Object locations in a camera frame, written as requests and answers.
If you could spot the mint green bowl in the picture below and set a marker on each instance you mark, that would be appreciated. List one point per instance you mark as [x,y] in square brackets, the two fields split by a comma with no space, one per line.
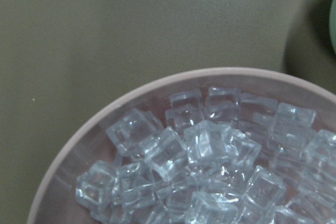
[332,24]

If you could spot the clear ice cubes pile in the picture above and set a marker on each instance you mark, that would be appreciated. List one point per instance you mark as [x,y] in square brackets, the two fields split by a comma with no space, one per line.
[228,157]

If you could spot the pink bowl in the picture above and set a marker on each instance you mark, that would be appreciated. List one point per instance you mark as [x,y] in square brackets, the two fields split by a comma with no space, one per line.
[55,200]

